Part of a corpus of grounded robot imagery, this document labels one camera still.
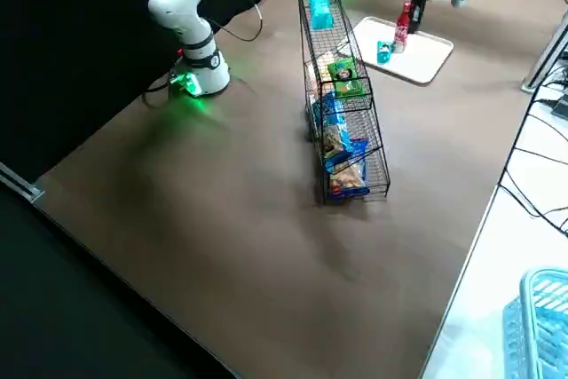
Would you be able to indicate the green chips packet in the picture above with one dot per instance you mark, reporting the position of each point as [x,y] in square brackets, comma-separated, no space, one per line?
[344,79]

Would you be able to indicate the light blue plastic basket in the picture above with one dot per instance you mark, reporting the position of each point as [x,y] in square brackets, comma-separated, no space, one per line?
[532,283]

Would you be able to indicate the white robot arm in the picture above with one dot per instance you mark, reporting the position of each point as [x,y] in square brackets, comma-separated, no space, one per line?
[191,19]

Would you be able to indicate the small teal chips packet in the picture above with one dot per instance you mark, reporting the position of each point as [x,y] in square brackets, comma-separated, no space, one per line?
[384,52]

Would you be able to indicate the aluminium frame post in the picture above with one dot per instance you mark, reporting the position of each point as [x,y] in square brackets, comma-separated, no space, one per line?
[543,64]
[26,190]

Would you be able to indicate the red cola bottle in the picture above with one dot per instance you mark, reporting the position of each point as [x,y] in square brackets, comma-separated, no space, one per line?
[401,35]

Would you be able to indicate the white rectangular tray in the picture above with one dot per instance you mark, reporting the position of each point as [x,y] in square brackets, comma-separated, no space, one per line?
[417,64]

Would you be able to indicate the blue cracker bag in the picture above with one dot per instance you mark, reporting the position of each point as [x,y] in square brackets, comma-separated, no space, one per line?
[348,181]

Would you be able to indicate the long blue biscuit packet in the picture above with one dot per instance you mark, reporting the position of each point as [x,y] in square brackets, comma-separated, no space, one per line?
[330,110]

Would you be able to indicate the large teal snack packet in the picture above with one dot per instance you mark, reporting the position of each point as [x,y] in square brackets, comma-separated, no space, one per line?
[320,13]

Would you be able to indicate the white desk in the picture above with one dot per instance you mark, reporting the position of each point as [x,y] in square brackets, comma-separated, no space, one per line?
[488,263]

